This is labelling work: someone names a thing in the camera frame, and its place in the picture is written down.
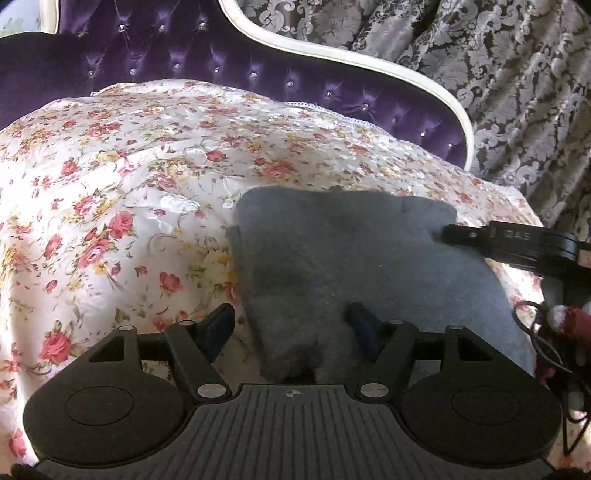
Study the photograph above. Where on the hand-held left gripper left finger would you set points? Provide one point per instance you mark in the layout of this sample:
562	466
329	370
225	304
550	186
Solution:
218	326

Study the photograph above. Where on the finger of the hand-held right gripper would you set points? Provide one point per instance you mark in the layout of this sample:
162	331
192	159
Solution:
464	235

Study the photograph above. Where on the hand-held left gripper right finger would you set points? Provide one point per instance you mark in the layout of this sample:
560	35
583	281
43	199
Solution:
362	326

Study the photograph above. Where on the small grey cloth garment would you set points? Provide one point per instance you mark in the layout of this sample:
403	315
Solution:
346	258

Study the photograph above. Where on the grey damask curtain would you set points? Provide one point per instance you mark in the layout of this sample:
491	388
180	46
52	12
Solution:
508	92

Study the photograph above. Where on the floral blanket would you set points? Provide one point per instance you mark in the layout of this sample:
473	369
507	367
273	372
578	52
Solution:
115	184

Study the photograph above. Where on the purple tufted sofa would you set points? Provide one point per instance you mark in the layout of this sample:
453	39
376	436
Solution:
231	60

